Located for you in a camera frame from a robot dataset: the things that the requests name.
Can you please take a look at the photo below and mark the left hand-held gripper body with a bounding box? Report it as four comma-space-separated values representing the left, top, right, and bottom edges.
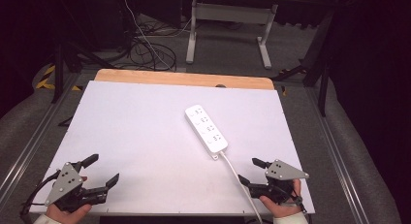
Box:
44, 161, 109, 214

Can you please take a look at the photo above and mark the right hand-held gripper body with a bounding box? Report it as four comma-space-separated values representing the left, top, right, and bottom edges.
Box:
249, 158, 310, 205

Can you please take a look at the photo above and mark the person's left hand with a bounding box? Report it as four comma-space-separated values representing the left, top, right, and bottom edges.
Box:
45, 176, 93, 224

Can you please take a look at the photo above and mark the person's right hand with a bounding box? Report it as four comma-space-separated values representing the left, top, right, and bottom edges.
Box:
259, 178, 303, 219

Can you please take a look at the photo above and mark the white power strip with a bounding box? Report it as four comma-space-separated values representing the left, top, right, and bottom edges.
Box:
184, 104, 229, 161

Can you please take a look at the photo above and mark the yellow black floor tape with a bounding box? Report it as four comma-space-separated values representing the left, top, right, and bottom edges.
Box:
35, 65, 82, 92

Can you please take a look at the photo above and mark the black metal stand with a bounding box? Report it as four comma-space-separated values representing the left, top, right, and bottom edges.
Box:
270, 4, 337, 117
51, 39, 114, 105

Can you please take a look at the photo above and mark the white power strip cable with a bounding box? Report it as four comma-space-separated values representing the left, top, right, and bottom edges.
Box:
219, 150, 265, 224

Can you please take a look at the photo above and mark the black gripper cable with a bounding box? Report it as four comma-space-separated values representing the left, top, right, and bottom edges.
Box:
18, 170, 62, 219

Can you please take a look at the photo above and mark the aluminium floor rail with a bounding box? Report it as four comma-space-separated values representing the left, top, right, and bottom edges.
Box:
304, 86, 370, 224
0, 72, 81, 199

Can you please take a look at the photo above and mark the tangle of black floor cables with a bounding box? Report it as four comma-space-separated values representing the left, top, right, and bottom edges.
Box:
127, 21, 177, 72

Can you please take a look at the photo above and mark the thin white floor cable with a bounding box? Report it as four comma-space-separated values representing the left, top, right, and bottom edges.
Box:
121, 0, 192, 71

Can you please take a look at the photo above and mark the white desk frame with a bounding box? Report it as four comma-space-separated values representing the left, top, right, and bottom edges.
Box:
185, 0, 279, 70

